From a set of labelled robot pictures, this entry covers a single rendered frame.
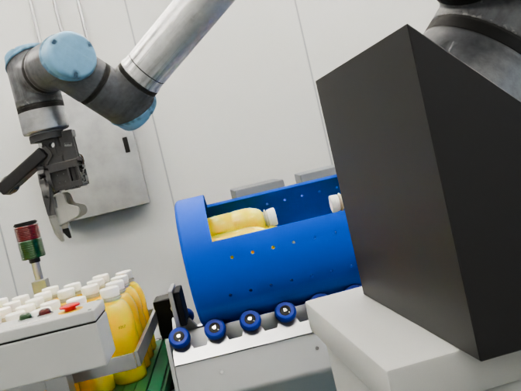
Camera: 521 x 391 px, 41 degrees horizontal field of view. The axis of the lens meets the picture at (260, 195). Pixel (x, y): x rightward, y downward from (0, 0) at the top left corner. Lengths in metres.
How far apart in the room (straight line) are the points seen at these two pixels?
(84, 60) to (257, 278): 0.53
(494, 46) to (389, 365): 0.32
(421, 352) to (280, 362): 0.86
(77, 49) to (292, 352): 0.72
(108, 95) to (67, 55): 0.11
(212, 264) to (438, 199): 0.89
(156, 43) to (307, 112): 3.66
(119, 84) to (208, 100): 3.51
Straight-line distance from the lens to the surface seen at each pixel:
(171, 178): 4.79
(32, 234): 1.93
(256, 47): 4.92
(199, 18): 1.30
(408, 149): 0.58
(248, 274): 1.40
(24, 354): 1.27
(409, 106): 0.56
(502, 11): 0.72
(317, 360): 1.45
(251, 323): 1.44
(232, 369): 1.45
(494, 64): 0.70
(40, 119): 1.39
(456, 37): 0.72
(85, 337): 1.24
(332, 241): 1.40
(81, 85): 1.32
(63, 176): 1.40
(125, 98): 1.33
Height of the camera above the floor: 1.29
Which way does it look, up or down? 3 degrees down
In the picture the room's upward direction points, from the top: 13 degrees counter-clockwise
